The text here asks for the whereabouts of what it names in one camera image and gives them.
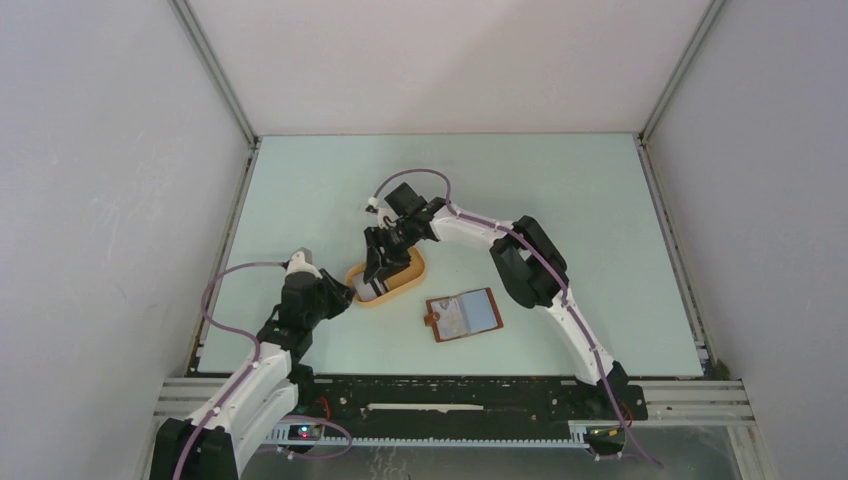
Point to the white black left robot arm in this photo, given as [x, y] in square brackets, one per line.
[217, 440]

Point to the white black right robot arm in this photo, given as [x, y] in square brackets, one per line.
[531, 268]

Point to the brown leather card holder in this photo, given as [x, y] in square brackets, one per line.
[463, 315]

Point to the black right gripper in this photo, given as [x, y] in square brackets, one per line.
[375, 238]

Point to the white striped credit cards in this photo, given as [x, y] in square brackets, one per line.
[369, 291]

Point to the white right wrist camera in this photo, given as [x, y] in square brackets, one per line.
[385, 216]

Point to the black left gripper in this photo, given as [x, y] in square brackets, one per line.
[341, 295]

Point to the orange plastic tray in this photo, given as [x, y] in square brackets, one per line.
[398, 284]

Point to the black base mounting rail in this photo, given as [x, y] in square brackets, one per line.
[476, 408]

